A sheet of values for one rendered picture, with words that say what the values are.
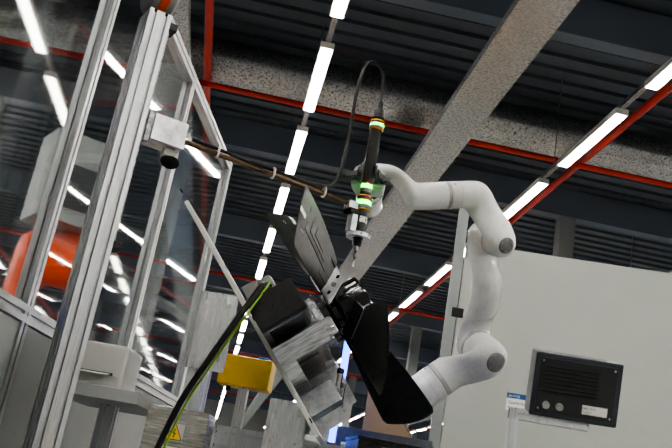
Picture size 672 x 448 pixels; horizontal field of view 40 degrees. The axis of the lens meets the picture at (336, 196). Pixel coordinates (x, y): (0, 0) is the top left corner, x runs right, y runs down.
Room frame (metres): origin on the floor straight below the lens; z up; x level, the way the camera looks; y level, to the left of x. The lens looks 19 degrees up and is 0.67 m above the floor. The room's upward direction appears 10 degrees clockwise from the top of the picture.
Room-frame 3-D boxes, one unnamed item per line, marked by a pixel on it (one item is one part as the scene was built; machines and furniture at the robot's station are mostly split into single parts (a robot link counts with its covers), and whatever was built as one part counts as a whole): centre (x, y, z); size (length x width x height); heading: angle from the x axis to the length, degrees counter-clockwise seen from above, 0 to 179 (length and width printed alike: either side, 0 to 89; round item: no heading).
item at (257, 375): (2.88, 0.17, 1.02); 0.16 x 0.10 x 0.11; 84
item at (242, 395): (2.88, 0.17, 0.92); 0.03 x 0.03 x 0.12; 84
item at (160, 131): (2.19, 0.46, 1.50); 0.10 x 0.07 x 0.08; 119
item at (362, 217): (2.49, -0.08, 1.61); 0.04 x 0.04 x 0.46
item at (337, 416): (2.46, -0.08, 0.91); 0.12 x 0.08 x 0.12; 84
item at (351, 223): (2.49, -0.07, 1.46); 0.09 x 0.07 x 0.10; 119
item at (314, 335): (2.16, 0.02, 1.03); 0.15 x 0.10 x 0.14; 84
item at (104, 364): (2.36, 0.51, 0.92); 0.17 x 0.16 x 0.11; 84
